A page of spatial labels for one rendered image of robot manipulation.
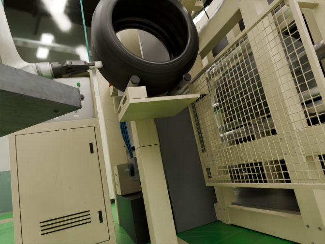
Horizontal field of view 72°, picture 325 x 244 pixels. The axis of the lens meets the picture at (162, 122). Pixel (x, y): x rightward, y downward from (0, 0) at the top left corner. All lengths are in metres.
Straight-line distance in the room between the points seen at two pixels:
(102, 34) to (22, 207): 1.09
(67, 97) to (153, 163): 1.02
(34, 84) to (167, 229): 1.20
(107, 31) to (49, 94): 0.82
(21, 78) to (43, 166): 1.25
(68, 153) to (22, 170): 0.27
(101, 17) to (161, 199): 1.04
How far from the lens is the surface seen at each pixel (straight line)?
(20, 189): 1.62
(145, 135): 1.39
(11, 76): 0.36
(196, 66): 1.62
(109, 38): 1.16
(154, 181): 1.38
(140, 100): 1.04
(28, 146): 1.63
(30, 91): 0.37
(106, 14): 1.23
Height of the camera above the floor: 0.48
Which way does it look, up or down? 11 degrees up
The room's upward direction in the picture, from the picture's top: 11 degrees counter-clockwise
